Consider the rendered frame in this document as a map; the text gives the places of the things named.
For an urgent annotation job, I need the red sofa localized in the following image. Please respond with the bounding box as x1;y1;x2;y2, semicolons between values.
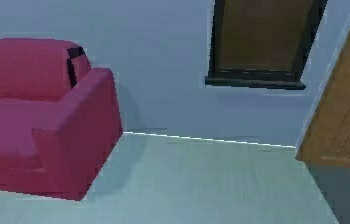
0;37;124;202

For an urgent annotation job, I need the brown wooden door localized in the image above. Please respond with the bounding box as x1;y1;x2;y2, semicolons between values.
295;0;350;170

